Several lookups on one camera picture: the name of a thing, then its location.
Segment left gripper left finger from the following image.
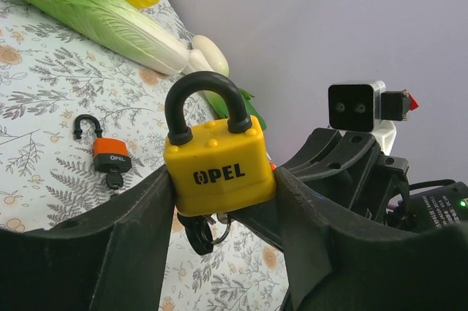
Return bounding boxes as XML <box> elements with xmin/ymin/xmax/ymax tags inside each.
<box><xmin>1</xmin><ymin>168</ymin><xmax>174</xmax><ymax>310</ymax></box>

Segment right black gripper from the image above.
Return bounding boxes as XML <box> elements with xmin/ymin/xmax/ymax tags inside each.
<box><xmin>283</xmin><ymin>128</ymin><xmax>467</xmax><ymax>233</ymax></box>

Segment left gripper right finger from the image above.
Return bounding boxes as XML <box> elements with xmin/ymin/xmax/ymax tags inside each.
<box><xmin>275</xmin><ymin>168</ymin><xmax>467</xmax><ymax>310</ymax></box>

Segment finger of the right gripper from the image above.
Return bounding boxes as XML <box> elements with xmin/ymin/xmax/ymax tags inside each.
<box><xmin>230</xmin><ymin>201</ymin><xmax>283</xmax><ymax>251</ymax></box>

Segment silver keys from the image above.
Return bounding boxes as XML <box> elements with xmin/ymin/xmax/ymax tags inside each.
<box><xmin>201</xmin><ymin>213</ymin><xmax>233</xmax><ymax>245</ymax></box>

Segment yellow padlock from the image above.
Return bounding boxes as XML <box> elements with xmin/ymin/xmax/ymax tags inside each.
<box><xmin>162</xmin><ymin>71</ymin><xmax>277</xmax><ymax>256</ymax></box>

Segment black-headed keys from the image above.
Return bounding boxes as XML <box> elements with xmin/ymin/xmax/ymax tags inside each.
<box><xmin>105</xmin><ymin>168</ymin><xmax>124</xmax><ymax>192</ymax></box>

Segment orange padlock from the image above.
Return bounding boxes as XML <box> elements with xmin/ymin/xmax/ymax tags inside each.
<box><xmin>73</xmin><ymin>114</ymin><xmax>132</xmax><ymax>173</ymax></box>

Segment floral table mat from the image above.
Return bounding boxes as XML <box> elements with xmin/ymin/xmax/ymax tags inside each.
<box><xmin>1</xmin><ymin>0</ymin><xmax>287</xmax><ymax>310</ymax></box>

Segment white radish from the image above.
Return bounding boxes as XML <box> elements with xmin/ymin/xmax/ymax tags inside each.
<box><xmin>192</xmin><ymin>35</ymin><xmax>230</xmax><ymax>77</ymax></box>

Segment bok choy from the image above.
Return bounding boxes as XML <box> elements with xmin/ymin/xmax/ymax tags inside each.
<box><xmin>183</xmin><ymin>49</ymin><xmax>267</xmax><ymax>131</ymax></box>

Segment green napa cabbage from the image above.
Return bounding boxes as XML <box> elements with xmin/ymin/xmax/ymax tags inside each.
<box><xmin>25</xmin><ymin>0</ymin><xmax>189</xmax><ymax>75</ymax></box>

